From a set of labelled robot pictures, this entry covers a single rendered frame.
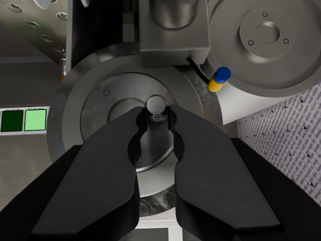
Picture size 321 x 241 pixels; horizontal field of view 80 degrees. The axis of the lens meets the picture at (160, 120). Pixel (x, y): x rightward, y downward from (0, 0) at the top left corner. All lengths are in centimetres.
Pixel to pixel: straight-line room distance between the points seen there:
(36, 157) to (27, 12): 33
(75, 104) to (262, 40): 17
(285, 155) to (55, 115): 26
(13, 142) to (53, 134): 44
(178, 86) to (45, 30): 36
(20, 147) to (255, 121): 54
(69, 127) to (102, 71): 5
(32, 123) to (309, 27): 57
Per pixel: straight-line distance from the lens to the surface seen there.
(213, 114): 17
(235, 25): 21
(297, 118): 27
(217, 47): 19
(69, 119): 17
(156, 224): 52
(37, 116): 58
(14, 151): 62
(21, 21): 47
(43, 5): 23
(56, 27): 46
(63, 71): 57
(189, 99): 16
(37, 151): 58
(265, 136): 33
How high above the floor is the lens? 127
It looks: 9 degrees down
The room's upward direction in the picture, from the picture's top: 178 degrees clockwise
